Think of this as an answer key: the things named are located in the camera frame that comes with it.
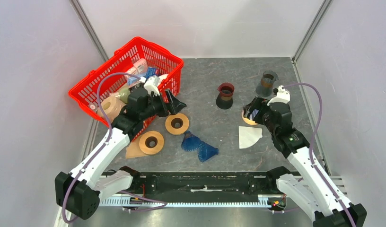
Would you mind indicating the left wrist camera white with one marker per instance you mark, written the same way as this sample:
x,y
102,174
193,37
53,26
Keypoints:
x,y
151,85

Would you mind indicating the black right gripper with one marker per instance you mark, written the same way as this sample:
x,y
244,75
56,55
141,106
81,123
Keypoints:
x,y
258,103

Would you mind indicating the brown paper coffee filter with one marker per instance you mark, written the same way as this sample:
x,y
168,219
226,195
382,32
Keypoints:
x,y
133,150

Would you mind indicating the green pear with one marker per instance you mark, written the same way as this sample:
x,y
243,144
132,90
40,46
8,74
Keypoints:
x,y
123,94

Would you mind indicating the pink white pack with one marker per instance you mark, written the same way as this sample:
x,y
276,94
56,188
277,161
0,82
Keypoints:
x,y
139,68

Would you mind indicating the white paper coffee filter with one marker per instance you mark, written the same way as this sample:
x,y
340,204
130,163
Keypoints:
x,y
248,136

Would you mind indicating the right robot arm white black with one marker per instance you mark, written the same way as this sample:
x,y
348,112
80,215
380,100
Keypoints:
x,y
323,202

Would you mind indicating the white round object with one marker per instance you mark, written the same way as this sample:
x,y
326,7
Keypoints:
x,y
162,77

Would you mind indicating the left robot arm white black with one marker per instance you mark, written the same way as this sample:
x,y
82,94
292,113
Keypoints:
x,y
81,190

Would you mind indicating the blue white box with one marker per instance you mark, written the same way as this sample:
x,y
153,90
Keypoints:
x,y
148,73

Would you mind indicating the grey glass carafe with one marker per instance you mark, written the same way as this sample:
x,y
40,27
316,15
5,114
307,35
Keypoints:
x,y
265,87

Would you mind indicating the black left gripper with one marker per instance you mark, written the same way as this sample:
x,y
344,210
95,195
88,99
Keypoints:
x,y
175,105

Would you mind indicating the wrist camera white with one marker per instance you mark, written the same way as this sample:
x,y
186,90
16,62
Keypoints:
x,y
151,85
282,95

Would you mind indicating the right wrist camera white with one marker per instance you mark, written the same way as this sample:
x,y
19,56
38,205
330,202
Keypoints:
x,y
282,95

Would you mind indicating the masking tape roll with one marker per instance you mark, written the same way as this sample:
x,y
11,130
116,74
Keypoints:
x,y
247,120

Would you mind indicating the black carafe red band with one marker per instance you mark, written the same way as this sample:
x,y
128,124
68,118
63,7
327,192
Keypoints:
x,y
224,99

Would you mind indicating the red plastic shopping basket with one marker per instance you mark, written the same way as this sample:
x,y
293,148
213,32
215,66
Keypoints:
x,y
101,83

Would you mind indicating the black mounting base rail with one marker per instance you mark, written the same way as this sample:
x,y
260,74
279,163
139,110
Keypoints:
x,y
200,189

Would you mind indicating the wooden dripper ring holder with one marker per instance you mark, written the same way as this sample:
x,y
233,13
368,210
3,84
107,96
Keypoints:
x,y
177,124

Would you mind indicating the blue glass dripper cone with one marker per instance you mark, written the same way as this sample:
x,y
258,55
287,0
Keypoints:
x,y
206,151

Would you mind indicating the beige toilet paper roll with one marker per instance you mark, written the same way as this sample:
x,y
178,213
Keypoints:
x,y
112,107

